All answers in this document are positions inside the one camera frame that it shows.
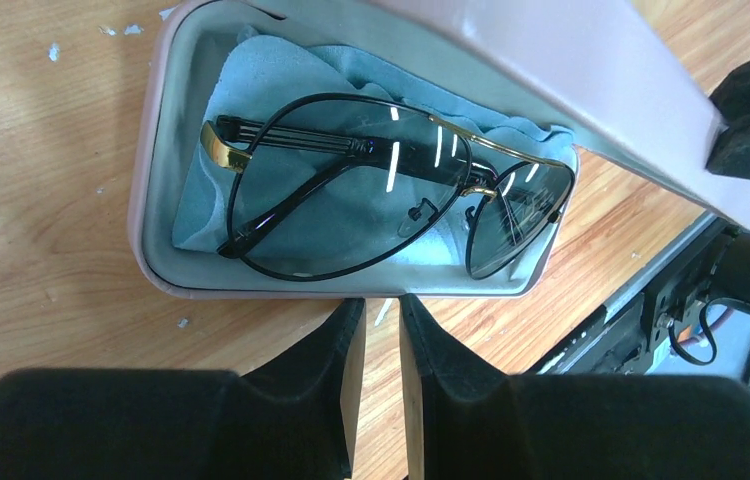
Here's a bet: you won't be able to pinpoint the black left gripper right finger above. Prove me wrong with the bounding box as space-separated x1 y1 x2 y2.
399 294 750 479

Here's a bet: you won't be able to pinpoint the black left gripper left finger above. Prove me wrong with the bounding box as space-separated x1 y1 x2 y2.
0 298 365 479

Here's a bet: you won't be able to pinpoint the dark aviator sunglasses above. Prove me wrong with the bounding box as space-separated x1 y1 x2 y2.
200 93 576 282

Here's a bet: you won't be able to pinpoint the light blue cleaning cloth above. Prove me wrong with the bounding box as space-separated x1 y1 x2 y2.
172 35 579 253

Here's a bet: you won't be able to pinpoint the pink glasses case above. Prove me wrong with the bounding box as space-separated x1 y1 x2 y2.
128 1 750 299

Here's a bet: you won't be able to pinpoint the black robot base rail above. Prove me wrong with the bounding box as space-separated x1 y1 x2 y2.
529 214 750 386

